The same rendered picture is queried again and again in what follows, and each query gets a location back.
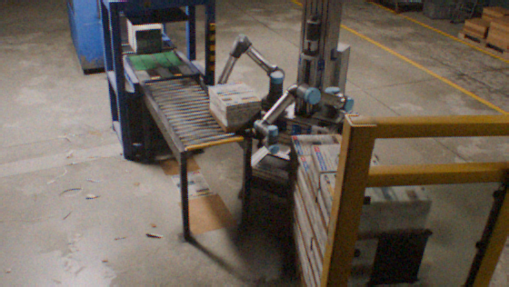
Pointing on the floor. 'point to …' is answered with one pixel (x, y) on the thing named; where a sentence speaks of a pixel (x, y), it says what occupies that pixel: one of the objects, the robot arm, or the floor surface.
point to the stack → (298, 148)
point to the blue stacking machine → (86, 33)
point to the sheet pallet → (489, 30)
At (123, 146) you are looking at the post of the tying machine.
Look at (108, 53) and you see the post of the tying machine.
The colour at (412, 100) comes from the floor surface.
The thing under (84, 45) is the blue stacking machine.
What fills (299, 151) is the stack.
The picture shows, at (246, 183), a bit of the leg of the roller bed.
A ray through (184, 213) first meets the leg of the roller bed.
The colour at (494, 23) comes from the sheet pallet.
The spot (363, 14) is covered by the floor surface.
